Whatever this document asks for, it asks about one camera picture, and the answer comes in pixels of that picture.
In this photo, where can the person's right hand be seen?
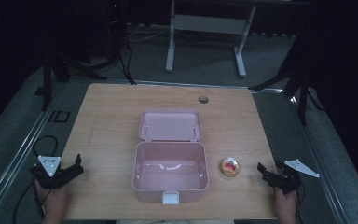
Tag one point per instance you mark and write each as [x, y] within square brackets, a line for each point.
[285, 202]

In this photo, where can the white metal desk frame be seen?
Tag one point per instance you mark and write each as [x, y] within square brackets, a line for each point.
[209, 24]

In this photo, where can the dark equipment tower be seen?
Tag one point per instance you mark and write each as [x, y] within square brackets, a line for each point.
[115, 28]

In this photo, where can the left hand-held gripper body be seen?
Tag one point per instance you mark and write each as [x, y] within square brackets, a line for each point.
[49, 171]

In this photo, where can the black tripod stand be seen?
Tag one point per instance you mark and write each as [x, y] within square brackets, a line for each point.
[303, 93]
[47, 84]

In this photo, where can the pink plastic box with lid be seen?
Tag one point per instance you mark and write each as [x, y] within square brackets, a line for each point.
[171, 155]

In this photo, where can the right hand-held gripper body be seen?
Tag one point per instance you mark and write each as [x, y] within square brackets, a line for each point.
[287, 177]

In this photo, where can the person's left hand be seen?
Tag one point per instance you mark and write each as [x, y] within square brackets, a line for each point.
[54, 199]

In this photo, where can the grey table grommet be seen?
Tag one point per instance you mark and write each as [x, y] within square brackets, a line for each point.
[203, 100]

